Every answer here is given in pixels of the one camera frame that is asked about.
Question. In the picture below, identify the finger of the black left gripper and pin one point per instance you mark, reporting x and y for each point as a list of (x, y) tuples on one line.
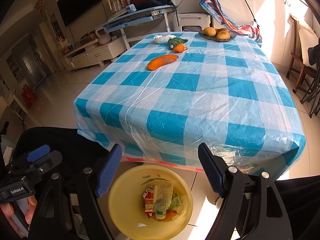
[(37, 166)]

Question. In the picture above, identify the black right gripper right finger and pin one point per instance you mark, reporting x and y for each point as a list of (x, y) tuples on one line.
[(214, 168)]

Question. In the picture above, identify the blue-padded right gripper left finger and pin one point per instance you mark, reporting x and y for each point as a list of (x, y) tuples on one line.
[(108, 171)]

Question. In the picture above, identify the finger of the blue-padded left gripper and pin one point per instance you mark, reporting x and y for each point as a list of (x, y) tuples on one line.
[(38, 153)]

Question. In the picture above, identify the red snack wrapper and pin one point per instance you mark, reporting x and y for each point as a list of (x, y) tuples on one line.
[(148, 204)]

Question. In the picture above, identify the clear plastic bottle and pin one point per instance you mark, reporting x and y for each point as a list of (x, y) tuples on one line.
[(162, 198)]

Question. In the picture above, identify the white plastic bag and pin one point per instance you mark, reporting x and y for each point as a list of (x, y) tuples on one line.
[(159, 39)]

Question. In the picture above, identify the green wrapper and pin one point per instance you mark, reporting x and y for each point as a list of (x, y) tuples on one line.
[(172, 42)]

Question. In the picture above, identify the yellow plastic trash bin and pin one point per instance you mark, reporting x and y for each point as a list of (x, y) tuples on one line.
[(125, 203)]

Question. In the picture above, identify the person's left hand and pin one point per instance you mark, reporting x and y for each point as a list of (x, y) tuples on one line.
[(8, 212)]

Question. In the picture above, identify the person's black trouser leg left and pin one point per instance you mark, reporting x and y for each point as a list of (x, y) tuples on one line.
[(67, 204)]

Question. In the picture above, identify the green milk carton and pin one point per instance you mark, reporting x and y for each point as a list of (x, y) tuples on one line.
[(175, 202)]

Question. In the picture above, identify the blue checkered plastic tablecloth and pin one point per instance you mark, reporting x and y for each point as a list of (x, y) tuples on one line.
[(226, 95)]

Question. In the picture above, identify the white tv cabinet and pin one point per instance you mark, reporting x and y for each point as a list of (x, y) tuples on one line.
[(93, 53)]

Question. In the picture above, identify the black folding chair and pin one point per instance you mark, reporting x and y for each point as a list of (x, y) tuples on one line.
[(313, 90)]

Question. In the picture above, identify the pink kettlebell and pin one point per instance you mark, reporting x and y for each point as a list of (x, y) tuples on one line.
[(104, 38)]

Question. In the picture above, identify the yellow mango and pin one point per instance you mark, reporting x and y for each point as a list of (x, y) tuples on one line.
[(209, 31), (223, 35)]

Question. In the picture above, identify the fruit plate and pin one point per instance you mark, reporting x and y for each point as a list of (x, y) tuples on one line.
[(232, 35)]

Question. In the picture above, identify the blue adjustable study desk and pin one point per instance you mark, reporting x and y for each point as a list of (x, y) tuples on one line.
[(136, 18)]

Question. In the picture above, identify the white air purifier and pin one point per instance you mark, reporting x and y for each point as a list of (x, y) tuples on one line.
[(193, 22)]

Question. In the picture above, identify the wooden chair with cushion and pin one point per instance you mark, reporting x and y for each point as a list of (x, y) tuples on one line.
[(304, 38)]

